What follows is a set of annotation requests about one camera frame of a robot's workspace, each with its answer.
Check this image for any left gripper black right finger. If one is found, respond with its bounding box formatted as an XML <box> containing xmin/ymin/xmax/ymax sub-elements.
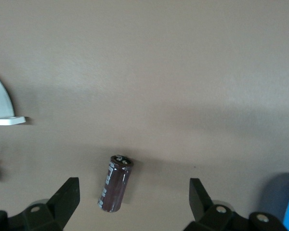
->
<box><xmin>185</xmin><ymin>178</ymin><xmax>289</xmax><ymax>231</ymax></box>

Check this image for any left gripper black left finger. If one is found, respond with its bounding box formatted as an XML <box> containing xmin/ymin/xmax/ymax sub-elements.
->
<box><xmin>0</xmin><ymin>178</ymin><xmax>80</xmax><ymax>231</ymax></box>

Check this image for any dark brown electrolytic capacitor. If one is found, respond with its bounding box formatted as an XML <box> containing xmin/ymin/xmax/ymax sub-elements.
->
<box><xmin>97</xmin><ymin>154</ymin><xmax>135</xmax><ymax>214</ymax></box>

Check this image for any white curved pipe clamp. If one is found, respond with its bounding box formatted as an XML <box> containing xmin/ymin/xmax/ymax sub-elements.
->
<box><xmin>0</xmin><ymin>70</ymin><xmax>29</xmax><ymax>126</ymax></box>

